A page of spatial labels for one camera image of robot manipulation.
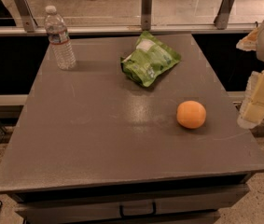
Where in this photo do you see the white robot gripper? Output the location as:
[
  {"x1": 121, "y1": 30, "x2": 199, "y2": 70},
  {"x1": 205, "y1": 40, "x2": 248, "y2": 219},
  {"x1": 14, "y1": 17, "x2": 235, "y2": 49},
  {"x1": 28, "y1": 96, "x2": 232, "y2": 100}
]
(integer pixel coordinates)
[{"x1": 236, "y1": 21, "x2": 264, "y2": 129}]

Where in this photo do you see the orange fruit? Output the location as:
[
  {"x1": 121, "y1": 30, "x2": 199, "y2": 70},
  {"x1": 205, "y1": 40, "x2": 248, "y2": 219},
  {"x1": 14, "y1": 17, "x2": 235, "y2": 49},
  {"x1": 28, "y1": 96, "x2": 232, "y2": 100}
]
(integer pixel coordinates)
[{"x1": 176, "y1": 101, "x2": 206, "y2": 129}]

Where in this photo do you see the green snack bag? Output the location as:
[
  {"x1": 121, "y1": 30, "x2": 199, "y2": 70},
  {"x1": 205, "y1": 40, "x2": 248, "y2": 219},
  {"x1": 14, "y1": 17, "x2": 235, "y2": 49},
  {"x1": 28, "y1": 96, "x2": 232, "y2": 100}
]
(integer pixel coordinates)
[{"x1": 120, "y1": 31, "x2": 181, "y2": 88}]

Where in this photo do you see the grey cabinet with drawer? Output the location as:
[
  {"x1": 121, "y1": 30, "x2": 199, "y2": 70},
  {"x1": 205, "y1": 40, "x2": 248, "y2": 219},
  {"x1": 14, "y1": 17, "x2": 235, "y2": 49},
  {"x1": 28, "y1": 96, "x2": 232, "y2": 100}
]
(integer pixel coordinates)
[{"x1": 0, "y1": 34, "x2": 264, "y2": 224}]

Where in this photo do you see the clear plastic water bottle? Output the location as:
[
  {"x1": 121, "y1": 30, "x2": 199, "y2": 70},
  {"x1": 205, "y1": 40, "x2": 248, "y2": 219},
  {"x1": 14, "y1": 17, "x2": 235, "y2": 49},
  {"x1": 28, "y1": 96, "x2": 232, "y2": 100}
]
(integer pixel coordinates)
[{"x1": 44, "y1": 6, "x2": 76, "y2": 70}]

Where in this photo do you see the right metal railing bracket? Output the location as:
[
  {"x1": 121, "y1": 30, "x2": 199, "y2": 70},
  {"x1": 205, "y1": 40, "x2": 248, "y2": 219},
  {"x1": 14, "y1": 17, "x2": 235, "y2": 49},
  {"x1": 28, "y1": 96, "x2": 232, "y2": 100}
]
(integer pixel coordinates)
[{"x1": 214, "y1": 0, "x2": 235, "y2": 30}]

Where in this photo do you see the metal railing bracket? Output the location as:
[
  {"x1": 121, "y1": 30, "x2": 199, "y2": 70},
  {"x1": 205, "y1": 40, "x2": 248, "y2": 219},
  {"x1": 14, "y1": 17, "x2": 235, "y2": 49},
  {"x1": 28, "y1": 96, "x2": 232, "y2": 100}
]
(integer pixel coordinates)
[
  {"x1": 141, "y1": 0, "x2": 152, "y2": 31},
  {"x1": 214, "y1": 0, "x2": 235, "y2": 30},
  {"x1": 14, "y1": 0, "x2": 37, "y2": 33}
]

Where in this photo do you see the metal railing base rail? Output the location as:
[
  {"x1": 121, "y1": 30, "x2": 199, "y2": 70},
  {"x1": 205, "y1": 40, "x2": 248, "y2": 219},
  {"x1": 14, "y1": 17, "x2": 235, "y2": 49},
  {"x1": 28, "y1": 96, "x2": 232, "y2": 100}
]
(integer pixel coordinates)
[{"x1": 0, "y1": 22, "x2": 260, "y2": 36}]

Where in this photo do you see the middle metal railing bracket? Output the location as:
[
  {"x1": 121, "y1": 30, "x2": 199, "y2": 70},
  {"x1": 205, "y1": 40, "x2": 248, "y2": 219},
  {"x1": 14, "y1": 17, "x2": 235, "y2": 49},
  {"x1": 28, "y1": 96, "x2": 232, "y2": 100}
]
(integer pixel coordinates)
[{"x1": 141, "y1": 0, "x2": 152, "y2": 31}]

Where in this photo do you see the black drawer handle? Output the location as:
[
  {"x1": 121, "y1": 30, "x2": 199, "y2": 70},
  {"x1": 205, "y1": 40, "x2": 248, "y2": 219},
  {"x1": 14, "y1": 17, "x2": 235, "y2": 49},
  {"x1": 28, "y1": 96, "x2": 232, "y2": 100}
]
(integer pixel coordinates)
[{"x1": 119, "y1": 202, "x2": 157, "y2": 218}]

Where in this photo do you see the left metal railing bracket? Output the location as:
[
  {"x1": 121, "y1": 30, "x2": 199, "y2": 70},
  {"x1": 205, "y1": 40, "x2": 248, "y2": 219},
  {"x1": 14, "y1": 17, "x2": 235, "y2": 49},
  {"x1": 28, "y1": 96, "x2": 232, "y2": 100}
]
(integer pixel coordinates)
[{"x1": 14, "y1": 0, "x2": 37, "y2": 33}]

